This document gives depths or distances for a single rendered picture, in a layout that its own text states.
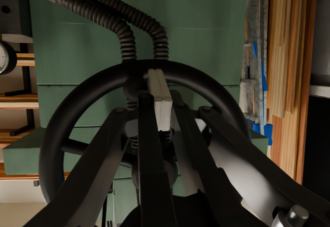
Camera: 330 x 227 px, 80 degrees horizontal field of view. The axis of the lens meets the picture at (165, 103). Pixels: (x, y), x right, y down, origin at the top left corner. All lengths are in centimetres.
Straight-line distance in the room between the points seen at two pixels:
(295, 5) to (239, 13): 138
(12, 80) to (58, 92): 304
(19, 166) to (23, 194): 345
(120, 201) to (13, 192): 366
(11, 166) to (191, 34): 47
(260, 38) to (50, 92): 115
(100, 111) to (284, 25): 163
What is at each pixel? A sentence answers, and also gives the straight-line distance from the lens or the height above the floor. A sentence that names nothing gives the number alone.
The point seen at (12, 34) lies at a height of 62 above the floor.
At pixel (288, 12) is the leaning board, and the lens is 188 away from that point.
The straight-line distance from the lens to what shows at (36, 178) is 310.
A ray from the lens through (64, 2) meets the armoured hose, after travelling 36.
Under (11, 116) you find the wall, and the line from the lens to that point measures 360.
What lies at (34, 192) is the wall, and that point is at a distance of 389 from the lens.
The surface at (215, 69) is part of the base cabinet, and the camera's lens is 47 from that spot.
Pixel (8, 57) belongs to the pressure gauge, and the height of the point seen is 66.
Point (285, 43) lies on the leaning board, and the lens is 184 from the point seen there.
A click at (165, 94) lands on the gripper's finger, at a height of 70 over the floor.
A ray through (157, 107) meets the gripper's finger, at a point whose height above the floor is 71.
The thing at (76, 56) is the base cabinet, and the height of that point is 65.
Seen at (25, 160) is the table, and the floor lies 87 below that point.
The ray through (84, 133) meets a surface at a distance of 46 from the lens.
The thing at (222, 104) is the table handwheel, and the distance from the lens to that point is 27.
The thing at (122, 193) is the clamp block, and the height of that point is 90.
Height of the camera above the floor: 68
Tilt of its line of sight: 9 degrees up
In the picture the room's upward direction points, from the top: 179 degrees counter-clockwise
